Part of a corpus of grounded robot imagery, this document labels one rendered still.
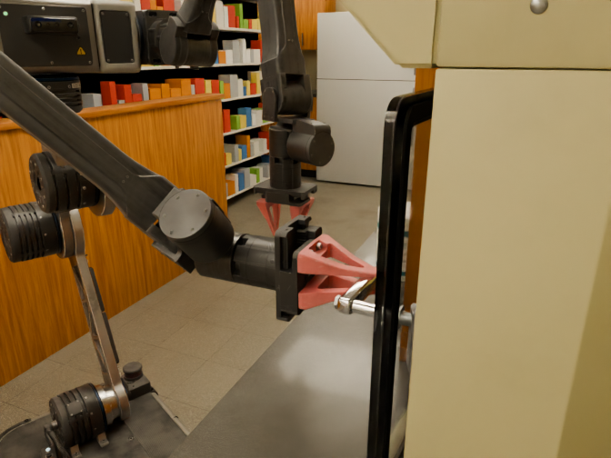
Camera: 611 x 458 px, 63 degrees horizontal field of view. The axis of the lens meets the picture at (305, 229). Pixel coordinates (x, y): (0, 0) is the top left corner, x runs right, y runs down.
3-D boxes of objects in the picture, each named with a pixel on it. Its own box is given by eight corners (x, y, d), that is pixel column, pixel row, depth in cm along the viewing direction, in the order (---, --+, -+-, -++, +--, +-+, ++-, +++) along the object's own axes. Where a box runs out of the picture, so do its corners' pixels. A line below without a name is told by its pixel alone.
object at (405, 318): (420, 361, 46) (425, 305, 44) (414, 373, 44) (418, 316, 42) (399, 355, 46) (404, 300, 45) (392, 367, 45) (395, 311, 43)
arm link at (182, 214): (205, 201, 65) (161, 253, 63) (157, 146, 55) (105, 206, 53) (273, 240, 59) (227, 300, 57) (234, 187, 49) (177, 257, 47)
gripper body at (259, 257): (290, 233, 49) (226, 224, 52) (292, 324, 53) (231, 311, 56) (315, 215, 55) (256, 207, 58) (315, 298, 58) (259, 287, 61)
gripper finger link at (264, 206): (291, 244, 91) (290, 194, 88) (256, 238, 94) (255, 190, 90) (305, 233, 97) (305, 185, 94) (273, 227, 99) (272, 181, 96)
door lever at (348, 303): (416, 292, 52) (418, 268, 51) (385, 334, 44) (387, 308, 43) (367, 281, 54) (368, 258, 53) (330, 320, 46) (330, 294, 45)
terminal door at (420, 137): (445, 365, 73) (477, 78, 59) (370, 533, 47) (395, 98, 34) (440, 363, 73) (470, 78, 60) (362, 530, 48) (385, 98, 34)
